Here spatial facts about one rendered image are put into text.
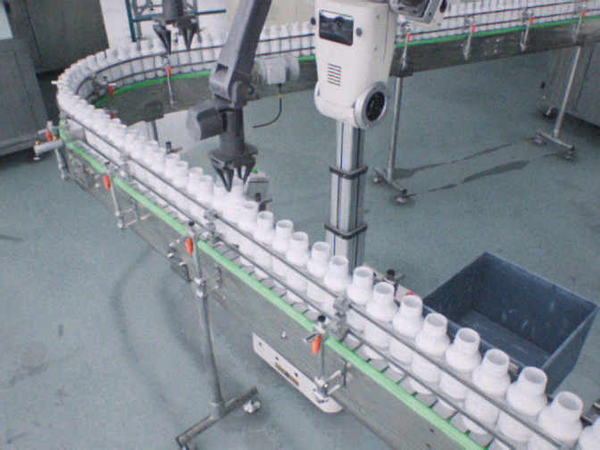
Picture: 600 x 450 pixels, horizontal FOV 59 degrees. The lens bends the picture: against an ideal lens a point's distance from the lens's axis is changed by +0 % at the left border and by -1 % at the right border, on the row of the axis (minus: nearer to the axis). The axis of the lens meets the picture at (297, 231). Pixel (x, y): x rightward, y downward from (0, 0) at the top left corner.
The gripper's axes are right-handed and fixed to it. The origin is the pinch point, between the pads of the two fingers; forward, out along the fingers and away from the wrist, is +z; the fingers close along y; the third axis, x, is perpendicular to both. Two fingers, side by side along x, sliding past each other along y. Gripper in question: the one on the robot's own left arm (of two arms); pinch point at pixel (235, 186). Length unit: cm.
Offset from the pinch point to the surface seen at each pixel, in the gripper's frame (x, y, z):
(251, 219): -8.2, -1.7, 4.9
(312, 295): -30.1, -2.6, 13.5
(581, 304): -68, 53, 24
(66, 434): 62, -44, 120
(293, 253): -24.0, -2.7, 5.6
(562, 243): -10, 222, 114
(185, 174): 21.3, -1.1, 4.9
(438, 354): -62, -2, 8
